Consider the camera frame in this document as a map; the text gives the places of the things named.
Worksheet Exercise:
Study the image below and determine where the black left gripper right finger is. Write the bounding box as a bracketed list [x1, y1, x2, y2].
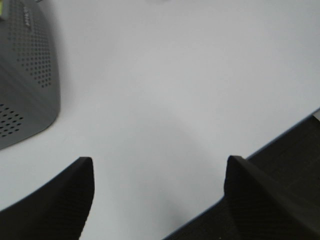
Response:
[223, 155, 320, 240]

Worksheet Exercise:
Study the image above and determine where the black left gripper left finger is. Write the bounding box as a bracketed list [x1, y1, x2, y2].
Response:
[0, 157, 95, 240]

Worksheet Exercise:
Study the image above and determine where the grey perforated plastic basket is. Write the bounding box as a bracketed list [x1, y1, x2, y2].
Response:
[0, 0, 61, 149]

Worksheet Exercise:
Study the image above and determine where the yellow-green towel in basket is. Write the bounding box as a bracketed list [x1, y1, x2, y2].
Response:
[0, 0, 6, 21]

